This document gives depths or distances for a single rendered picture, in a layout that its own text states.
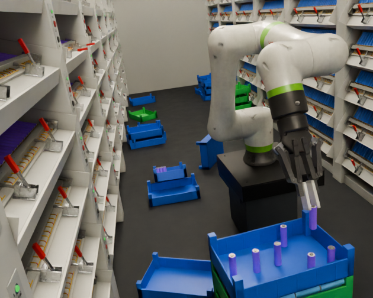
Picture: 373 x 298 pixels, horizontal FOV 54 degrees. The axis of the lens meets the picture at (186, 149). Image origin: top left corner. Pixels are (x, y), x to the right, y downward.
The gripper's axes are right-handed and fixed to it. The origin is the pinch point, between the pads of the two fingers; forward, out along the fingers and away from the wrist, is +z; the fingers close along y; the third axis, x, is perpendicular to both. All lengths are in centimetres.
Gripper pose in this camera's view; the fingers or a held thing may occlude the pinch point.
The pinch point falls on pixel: (308, 195)
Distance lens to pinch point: 98.5
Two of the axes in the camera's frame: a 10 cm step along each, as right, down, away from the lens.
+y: -9.6, 1.8, -2.1
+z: 2.0, 9.8, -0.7
